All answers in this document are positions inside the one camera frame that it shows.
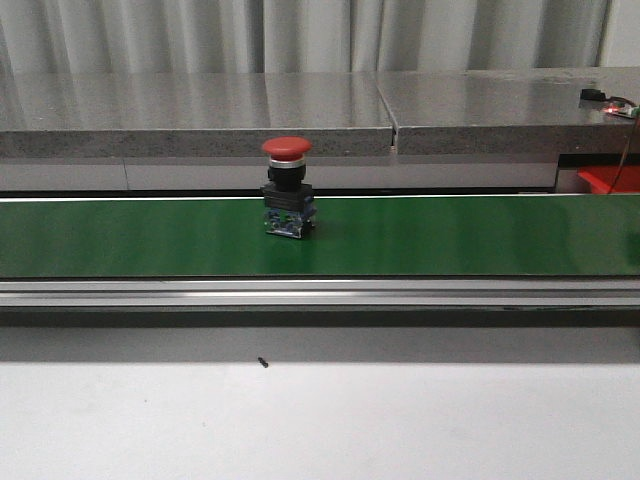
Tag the red mushroom push button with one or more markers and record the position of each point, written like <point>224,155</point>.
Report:
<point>288,200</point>

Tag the grey stone counter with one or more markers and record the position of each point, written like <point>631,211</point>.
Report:
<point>505,130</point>

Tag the green conveyor belt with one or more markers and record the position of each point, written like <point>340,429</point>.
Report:
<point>570,235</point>

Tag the red plastic bin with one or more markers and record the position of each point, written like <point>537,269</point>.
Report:
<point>601,179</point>

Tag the small sensor circuit board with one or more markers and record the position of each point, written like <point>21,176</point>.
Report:
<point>610,105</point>

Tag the white pleated curtain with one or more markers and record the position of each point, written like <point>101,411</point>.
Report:
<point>314,36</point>

